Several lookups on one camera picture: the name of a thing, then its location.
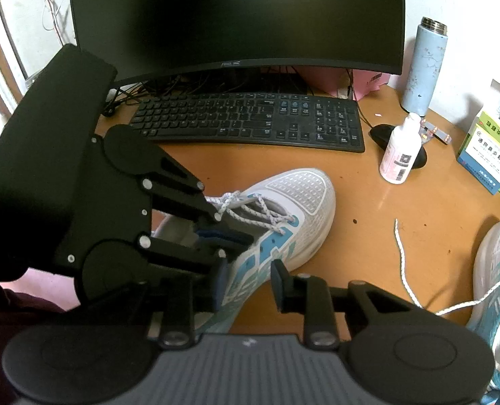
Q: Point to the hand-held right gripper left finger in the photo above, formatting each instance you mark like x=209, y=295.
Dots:
x=220, y=282

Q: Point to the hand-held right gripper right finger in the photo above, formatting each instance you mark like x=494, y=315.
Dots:
x=280, y=287

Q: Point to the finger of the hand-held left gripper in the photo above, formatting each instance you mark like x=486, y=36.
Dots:
x=182, y=198
x=216, y=237

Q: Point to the black keyboard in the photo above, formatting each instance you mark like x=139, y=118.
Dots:
x=241, y=118

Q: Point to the white pink plastic bottle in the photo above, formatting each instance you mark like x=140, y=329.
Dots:
x=397, y=160

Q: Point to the black computer mouse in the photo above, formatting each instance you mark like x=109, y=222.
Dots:
x=380, y=135

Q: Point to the pink box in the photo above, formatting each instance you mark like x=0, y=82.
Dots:
x=330, y=82

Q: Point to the black computer monitor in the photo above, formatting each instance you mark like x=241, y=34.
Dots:
x=233, y=17

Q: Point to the pill blister packs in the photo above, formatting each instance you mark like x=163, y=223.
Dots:
x=437, y=133

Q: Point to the blue white medicine box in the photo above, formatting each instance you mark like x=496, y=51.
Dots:
x=486, y=160

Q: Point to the light blue thermos bottle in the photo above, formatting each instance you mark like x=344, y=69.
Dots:
x=425, y=67

